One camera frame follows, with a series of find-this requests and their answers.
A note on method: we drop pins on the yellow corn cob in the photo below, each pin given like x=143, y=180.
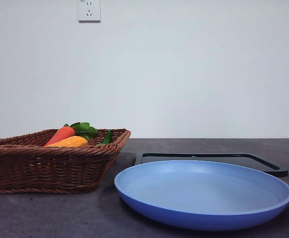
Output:
x=71, y=142

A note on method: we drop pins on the blue round plate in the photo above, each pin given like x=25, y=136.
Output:
x=203, y=198

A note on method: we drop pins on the brown wicker basket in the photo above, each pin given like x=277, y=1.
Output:
x=47, y=168

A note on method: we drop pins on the green chili pepper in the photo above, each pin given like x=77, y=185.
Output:
x=107, y=137

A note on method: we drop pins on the orange carrot with green leaves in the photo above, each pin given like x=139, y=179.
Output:
x=61, y=135

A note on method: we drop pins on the black rectangular tray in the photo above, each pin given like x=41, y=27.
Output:
x=275, y=169

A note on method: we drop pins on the white wall socket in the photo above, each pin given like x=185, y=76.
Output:
x=89, y=11

